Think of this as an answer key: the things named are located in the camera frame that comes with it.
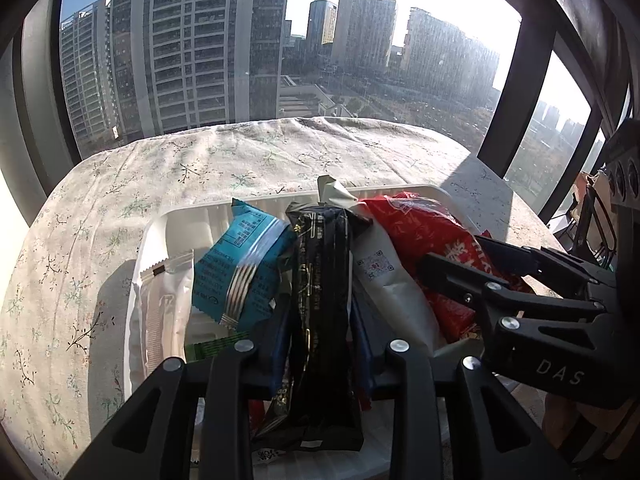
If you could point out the white snack packet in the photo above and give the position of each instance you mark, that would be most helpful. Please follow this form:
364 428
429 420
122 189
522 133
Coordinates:
390 290

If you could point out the large red snack packet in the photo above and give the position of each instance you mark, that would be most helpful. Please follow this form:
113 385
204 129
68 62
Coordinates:
415 230

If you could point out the long black snack packet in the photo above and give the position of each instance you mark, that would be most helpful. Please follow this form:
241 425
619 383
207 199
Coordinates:
320 335

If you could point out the grey high-rise building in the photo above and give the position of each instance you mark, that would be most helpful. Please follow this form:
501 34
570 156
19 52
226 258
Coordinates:
200 45

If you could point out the black window frame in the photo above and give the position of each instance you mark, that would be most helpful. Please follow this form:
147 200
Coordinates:
520 85

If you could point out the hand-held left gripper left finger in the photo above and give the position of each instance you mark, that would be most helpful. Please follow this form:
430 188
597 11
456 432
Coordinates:
281 360

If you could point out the white plastic tray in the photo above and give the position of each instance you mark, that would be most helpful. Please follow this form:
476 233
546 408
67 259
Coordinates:
185 230

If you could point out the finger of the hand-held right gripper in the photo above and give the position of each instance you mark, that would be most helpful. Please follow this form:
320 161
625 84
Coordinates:
460 280
550 267

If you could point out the pale pink translucent packet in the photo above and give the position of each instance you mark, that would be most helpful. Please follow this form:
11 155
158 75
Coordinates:
165 310

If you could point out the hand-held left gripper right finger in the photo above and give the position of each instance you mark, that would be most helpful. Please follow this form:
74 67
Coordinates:
362 350

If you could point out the person's right hand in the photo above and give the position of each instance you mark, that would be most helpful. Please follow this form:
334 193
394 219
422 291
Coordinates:
560 415

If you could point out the green snack packet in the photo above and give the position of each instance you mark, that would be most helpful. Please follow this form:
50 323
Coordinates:
210 349

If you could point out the teal striped snack packet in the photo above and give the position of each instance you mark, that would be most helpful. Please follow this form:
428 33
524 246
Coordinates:
235 265

